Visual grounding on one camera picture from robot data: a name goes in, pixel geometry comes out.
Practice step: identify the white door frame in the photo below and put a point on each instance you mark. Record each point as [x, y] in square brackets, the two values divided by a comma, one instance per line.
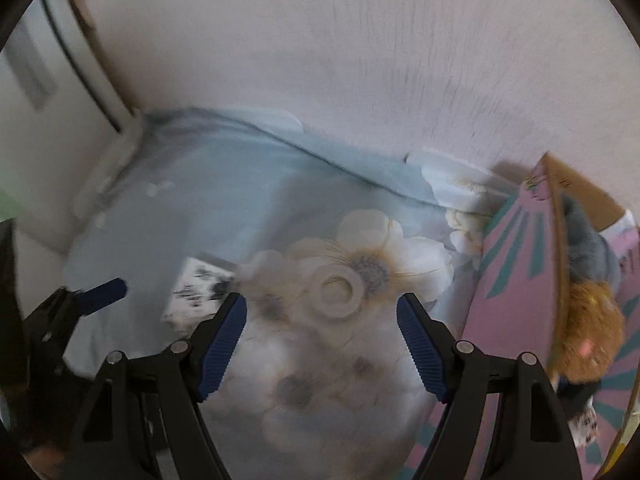
[65, 70]

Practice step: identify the white tape roll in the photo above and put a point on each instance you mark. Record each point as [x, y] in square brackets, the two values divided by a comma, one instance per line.
[336, 292]

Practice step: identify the brown round plush toy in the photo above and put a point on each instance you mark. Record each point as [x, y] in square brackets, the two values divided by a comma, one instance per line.
[590, 325]

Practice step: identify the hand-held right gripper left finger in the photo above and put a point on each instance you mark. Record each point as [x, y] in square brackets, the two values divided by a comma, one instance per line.
[222, 347]

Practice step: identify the black and white marbled box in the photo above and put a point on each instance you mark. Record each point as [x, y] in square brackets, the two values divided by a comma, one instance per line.
[200, 295]

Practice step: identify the floral blue desktop cloth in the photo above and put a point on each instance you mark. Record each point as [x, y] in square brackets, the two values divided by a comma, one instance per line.
[310, 210]

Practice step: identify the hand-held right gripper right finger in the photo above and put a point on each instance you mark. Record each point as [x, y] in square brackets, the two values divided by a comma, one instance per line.
[422, 347]

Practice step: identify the white speckled plush toy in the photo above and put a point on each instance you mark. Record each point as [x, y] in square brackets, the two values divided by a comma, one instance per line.
[585, 425]

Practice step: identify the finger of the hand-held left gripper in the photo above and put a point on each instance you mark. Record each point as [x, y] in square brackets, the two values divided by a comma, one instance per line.
[105, 292]

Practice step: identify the pink striped cardboard box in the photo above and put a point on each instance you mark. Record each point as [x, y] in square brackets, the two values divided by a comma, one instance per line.
[515, 280]

